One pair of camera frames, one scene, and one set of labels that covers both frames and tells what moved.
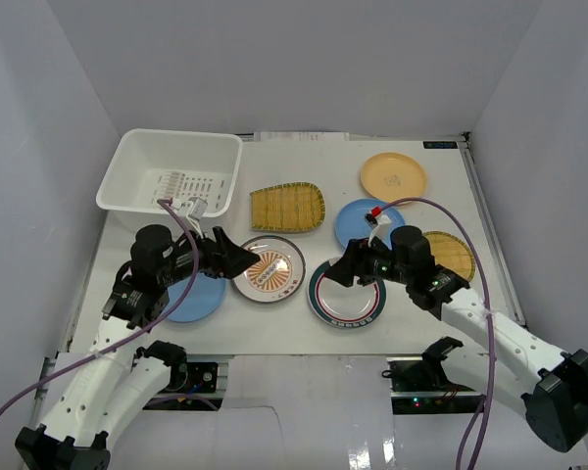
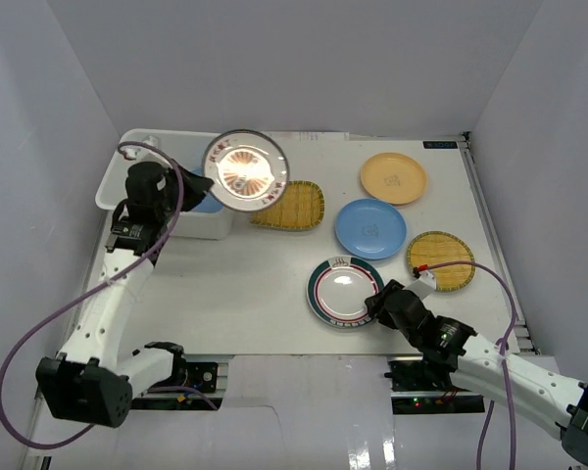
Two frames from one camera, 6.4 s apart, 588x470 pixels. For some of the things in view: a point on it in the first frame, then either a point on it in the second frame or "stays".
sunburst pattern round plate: x=278 y=274 to x=248 y=168
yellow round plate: x=392 y=176 stays
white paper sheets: x=301 y=136 stays
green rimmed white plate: x=343 y=307 stays
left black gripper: x=217 y=254 to x=187 y=185
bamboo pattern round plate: x=452 y=254 stays
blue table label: x=440 y=145 stays
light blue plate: x=205 y=297 to x=210 y=204
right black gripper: x=355 y=263 to x=375 y=307
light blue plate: x=351 y=222 stays
